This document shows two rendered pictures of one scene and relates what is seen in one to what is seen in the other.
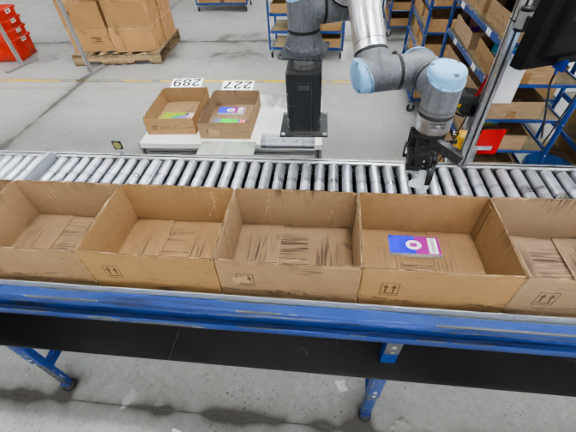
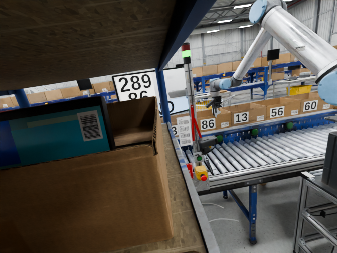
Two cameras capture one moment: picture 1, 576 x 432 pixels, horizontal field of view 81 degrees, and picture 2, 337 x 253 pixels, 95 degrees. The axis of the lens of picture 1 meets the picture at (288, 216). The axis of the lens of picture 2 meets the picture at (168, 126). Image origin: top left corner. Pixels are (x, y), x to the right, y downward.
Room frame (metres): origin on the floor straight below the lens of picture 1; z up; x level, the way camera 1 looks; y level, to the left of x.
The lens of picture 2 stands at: (2.21, -1.19, 1.49)
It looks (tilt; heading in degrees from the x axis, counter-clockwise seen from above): 17 degrees down; 169
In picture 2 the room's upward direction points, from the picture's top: 9 degrees counter-clockwise
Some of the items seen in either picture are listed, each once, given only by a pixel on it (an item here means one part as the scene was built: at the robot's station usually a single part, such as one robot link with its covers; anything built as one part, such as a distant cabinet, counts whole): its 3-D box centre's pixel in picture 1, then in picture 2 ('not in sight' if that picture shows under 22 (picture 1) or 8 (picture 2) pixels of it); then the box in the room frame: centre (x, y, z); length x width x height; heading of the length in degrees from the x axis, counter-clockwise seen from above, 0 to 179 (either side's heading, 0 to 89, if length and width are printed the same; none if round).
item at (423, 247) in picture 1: (413, 246); not in sight; (0.69, -0.40, 0.89); 0.16 x 0.07 x 0.02; 81
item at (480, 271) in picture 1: (424, 249); (208, 119); (0.62, -0.40, 0.96); 0.39 x 0.29 x 0.17; 82
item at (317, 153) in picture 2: (246, 197); (294, 144); (1.16, 0.18, 0.72); 0.52 x 0.05 x 0.05; 172
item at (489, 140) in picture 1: (482, 141); (189, 170); (1.31, -0.91, 0.85); 0.16 x 0.01 x 0.13; 82
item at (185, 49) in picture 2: not in sight; (185, 51); (1.29, -0.84, 1.62); 0.05 x 0.05 x 0.06
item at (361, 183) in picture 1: (363, 201); (241, 153); (1.09, -0.33, 0.72); 0.52 x 0.05 x 0.05; 172
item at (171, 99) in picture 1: (179, 110); not in sight; (1.89, 0.61, 0.80); 0.38 x 0.28 x 0.10; 175
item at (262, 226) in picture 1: (291, 242); (241, 114); (0.67, -0.01, 0.96); 0.39 x 0.29 x 0.17; 82
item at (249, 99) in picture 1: (231, 113); not in sight; (1.81, 0.29, 0.80); 0.38 x 0.28 x 0.10; 172
